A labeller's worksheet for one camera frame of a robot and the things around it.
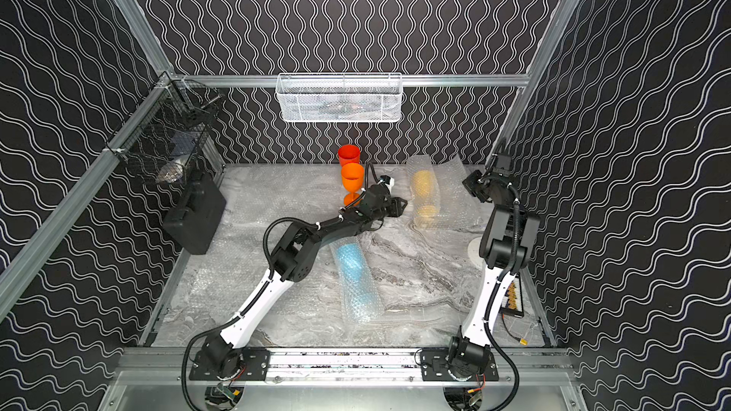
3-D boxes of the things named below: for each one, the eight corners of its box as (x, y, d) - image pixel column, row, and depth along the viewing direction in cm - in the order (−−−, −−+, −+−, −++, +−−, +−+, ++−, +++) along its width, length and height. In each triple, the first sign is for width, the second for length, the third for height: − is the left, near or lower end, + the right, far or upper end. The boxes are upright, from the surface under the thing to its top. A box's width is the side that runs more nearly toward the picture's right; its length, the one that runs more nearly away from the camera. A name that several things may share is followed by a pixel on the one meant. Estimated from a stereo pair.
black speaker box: (190, 257, 95) (159, 228, 81) (212, 205, 109) (190, 172, 95) (209, 257, 95) (182, 228, 81) (229, 205, 109) (209, 172, 95)
